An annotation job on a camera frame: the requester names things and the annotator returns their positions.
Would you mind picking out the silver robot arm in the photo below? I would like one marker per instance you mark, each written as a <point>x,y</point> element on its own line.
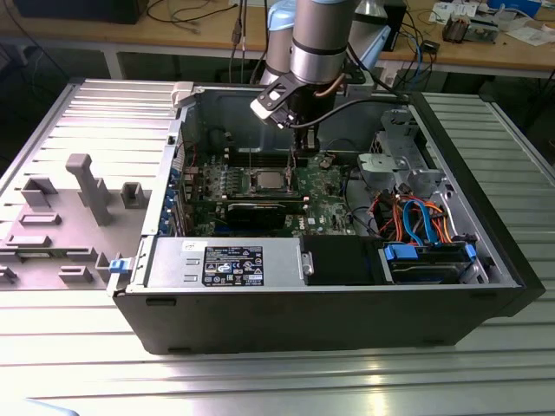
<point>318,52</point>

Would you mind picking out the black RAM slot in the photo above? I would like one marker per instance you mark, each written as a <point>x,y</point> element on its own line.
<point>295,200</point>
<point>238,160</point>
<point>243,193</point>
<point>243,197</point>
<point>238,156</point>
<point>238,152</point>
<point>295,204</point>
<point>238,165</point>

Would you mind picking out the CPU cooler heatsink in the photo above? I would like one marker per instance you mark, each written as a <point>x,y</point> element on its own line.
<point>454,28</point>

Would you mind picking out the round coin battery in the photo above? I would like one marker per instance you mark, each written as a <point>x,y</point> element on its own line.
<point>325,163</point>

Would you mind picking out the green motherboard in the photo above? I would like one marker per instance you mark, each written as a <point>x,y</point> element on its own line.
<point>325,208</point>

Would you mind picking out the black graphics card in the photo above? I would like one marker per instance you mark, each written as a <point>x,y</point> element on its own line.
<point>256,216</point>

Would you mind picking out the silver drive cage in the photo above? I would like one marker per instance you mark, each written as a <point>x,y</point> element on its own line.
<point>401,130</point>

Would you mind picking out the white label tag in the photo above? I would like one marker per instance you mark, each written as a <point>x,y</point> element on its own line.
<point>389,80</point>

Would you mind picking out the black plastic shroud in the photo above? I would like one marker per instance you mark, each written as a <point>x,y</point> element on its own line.
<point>338,260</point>

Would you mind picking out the grey plastic case latch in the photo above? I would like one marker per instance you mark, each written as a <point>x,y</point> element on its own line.
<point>182,93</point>

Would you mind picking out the tall black box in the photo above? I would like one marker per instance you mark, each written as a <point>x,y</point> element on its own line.
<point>396,26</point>

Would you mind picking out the blue disk carrier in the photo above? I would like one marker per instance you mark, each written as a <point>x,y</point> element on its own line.
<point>400,252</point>

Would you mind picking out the small black box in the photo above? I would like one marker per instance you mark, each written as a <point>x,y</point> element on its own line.
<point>431,47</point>

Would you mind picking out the silver power supply unit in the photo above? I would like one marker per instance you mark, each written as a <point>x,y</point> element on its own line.
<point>173,260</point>

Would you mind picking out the hard disk drive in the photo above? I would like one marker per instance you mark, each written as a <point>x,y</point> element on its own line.
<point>429,272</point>

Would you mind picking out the black PC case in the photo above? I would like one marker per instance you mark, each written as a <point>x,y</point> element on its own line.
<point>303,320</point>

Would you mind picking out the white printed card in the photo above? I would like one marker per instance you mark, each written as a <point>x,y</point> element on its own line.
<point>444,12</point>

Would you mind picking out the wooden workbench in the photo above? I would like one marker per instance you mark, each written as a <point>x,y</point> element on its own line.
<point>130,37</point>

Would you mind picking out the grey electronic device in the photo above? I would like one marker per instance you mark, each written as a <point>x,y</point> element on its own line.
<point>481,28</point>

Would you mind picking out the blue plastic latch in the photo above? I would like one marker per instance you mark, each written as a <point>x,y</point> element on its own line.
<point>119,265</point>

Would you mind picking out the white paper sheets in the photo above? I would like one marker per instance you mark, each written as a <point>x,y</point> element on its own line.
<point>531,34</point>

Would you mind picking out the blue box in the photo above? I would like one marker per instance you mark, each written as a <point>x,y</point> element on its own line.
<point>516,4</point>

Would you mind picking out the grey parts rack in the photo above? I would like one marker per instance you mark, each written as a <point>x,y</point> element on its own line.
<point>65,225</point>

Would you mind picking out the black computer case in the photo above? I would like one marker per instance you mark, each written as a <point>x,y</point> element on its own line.
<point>78,11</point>

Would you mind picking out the green RAM stick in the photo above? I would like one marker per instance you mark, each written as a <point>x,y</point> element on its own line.
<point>43,255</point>

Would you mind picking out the pale blue rounded object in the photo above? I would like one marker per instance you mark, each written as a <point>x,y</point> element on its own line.
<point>47,409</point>

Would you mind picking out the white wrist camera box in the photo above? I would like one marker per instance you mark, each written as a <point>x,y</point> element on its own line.
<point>264,106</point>

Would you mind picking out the CPU socket with metal frame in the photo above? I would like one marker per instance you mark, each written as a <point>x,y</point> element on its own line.
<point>254,183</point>

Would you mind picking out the silver bracket with round boss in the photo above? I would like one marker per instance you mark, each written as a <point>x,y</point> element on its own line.
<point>381,167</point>

